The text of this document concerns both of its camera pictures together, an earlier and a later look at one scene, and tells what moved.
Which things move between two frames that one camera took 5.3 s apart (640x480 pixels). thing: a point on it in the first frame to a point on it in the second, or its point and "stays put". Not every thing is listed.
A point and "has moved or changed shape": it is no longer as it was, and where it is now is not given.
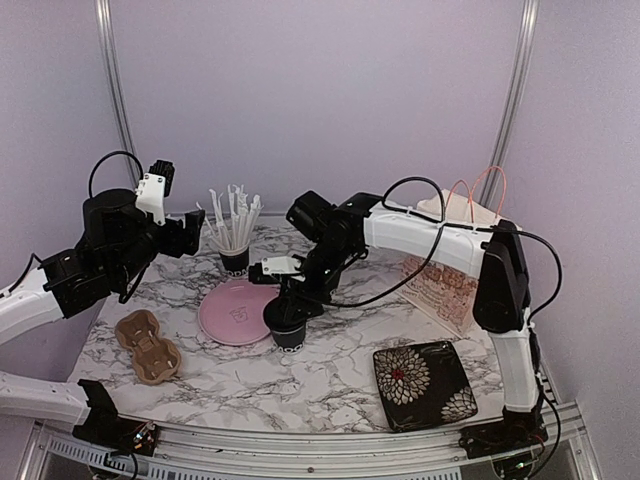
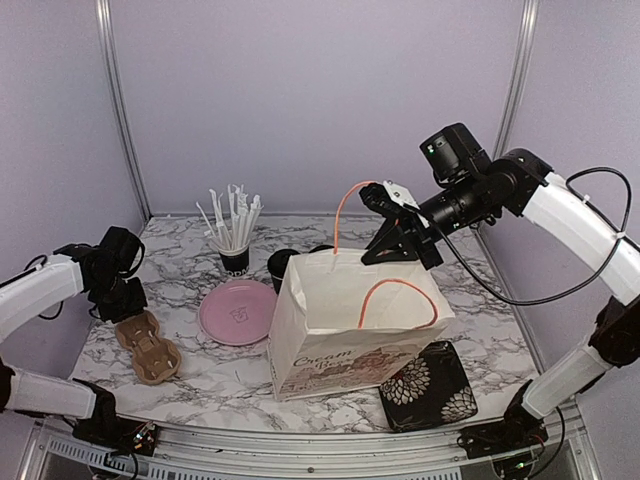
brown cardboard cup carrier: (154, 359) stays put
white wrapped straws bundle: (232, 233) stays put
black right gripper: (314, 307) to (400, 251)
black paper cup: (290, 342) has moved or changed shape
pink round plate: (232, 311) stays put
